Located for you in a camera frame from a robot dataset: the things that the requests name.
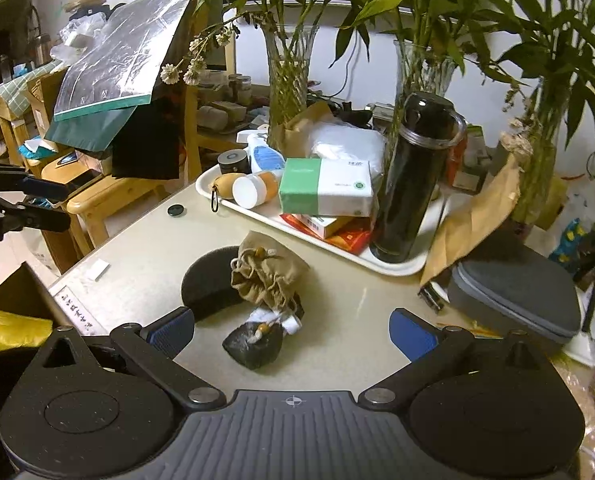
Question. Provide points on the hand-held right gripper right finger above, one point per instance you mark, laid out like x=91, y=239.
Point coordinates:
x=410, y=335

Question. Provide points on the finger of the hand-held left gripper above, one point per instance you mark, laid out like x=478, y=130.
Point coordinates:
x=44, y=188
x=42, y=219

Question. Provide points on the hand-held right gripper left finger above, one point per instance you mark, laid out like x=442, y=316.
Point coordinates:
x=170, y=334

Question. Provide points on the cardboard box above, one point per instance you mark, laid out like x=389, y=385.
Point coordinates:
x=17, y=285

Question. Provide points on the white soft paper pack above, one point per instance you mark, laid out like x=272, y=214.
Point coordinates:
x=347, y=140

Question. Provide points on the wooden chair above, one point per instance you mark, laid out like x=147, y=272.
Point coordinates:
x=112, y=200
x=12, y=125

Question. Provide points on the small white card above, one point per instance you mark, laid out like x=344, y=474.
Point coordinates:
x=97, y=269

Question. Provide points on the calligraphy card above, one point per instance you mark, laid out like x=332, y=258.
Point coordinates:
x=74, y=310

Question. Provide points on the checked cloth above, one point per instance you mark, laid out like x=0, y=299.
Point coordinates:
x=22, y=87

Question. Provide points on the red flat packet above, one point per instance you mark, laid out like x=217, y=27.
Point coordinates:
x=355, y=242

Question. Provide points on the white cloth piece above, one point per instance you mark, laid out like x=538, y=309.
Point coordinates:
x=285, y=321

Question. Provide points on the grey zip case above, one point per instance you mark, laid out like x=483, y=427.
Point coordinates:
x=517, y=290

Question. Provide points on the small black disc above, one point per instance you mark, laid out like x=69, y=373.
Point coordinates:
x=176, y=210

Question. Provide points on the kraft paper bag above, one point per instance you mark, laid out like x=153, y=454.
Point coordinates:
x=470, y=220

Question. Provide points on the white and orange box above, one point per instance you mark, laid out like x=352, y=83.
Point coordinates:
x=320, y=223

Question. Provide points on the white plastic tray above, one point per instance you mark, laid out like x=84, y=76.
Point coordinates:
x=257, y=220

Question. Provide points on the silver foil bag green edge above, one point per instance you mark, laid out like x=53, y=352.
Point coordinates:
x=122, y=60

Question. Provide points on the black thermos bottle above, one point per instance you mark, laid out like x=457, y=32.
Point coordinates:
x=412, y=175

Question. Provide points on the orange bottle with white cap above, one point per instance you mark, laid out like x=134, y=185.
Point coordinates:
x=252, y=190

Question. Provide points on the green and white tissue box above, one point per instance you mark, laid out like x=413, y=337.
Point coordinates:
x=322, y=187

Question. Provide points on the black round jar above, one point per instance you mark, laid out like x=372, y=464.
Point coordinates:
x=233, y=161

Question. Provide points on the blue and yellow patterned bag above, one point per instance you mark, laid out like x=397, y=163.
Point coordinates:
x=572, y=240

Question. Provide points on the white and blue lotion bottle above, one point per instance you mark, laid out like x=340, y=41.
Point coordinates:
x=265, y=155

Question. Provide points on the bamboo plant in glass vase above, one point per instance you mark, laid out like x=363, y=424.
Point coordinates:
x=422, y=67
x=542, y=160

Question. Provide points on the bamboo vase with white flowers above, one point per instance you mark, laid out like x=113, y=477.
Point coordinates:
x=287, y=90

